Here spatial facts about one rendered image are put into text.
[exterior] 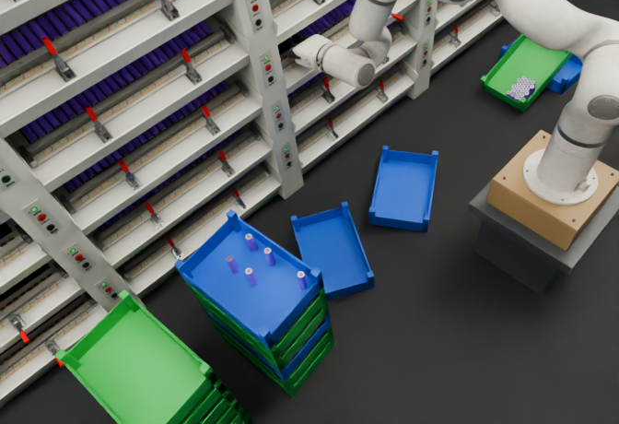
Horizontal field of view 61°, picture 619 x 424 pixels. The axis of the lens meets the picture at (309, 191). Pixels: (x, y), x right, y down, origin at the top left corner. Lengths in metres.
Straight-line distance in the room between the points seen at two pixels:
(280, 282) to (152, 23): 0.67
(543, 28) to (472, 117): 1.03
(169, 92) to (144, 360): 0.65
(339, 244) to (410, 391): 0.53
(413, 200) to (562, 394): 0.75
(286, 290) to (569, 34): 0.84
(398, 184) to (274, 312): 0.85
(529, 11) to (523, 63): 1.17
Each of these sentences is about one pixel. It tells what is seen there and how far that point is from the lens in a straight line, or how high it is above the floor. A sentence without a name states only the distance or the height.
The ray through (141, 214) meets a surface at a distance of 1.67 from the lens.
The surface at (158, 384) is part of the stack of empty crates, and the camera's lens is 1.31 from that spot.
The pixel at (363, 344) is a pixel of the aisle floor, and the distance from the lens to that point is 1.68.
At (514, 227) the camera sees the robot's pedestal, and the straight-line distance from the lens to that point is 1.58.
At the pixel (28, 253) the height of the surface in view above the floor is 0.49.
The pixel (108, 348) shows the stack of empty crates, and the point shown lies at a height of 0.40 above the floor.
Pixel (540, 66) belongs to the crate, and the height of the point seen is 0.07.
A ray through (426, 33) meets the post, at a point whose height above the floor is 0.30.
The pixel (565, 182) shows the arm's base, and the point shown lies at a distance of 1.51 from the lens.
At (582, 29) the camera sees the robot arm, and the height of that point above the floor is 0.84.
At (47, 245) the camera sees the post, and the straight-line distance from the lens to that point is 1.48.
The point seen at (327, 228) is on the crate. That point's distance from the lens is 1.87.
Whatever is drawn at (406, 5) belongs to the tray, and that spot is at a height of 0.48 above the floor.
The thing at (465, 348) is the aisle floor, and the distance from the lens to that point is 1.70.
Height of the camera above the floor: 1.58
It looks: 53 degrees down
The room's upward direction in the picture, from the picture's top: 10 degrees counter-clockwise
